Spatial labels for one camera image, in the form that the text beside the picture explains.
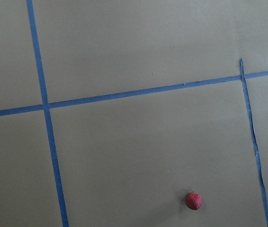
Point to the red strawberry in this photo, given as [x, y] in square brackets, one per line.
[193, 201]

